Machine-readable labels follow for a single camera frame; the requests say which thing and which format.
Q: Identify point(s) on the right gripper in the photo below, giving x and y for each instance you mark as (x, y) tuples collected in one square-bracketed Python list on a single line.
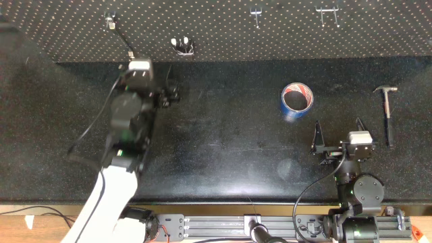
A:
[(329, 149)]

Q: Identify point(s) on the roll of blue tape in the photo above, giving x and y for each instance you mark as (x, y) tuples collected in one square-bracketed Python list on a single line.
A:
[(290, 113)]

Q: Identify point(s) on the hammer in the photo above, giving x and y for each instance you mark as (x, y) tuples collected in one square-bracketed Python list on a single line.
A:
[(387, 104)]

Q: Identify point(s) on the black and white pliers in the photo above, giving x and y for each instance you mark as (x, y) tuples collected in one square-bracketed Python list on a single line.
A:
[(185, 40)]

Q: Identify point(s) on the wrench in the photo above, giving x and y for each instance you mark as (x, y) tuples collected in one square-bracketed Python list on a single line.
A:
[(121, 38)]

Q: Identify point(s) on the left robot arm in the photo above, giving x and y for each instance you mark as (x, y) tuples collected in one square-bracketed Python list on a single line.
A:
[(108, 195)]

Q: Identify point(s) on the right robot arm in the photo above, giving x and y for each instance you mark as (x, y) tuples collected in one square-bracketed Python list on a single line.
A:
[(366, 190)]

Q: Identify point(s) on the black pegboard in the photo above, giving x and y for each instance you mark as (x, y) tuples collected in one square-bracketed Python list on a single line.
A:
[(303, 33)]

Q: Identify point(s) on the small orange object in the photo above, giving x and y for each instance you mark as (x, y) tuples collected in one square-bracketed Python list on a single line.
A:
[(417, 234)]

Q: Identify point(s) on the white tape piece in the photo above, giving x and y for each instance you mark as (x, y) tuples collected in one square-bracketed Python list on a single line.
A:
[(29, 221)]

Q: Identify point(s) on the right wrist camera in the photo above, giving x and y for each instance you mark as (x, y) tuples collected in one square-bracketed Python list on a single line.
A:
[(359, 137)]

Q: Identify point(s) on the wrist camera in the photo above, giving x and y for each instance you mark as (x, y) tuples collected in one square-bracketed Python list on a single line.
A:
[(139, 65), (359, 137)]

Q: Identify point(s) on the mounting rail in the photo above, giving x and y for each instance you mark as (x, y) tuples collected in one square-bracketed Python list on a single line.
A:
[(216, 226)]

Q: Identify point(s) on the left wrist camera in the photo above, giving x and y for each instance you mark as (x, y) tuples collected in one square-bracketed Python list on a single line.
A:
[(139, 65)]

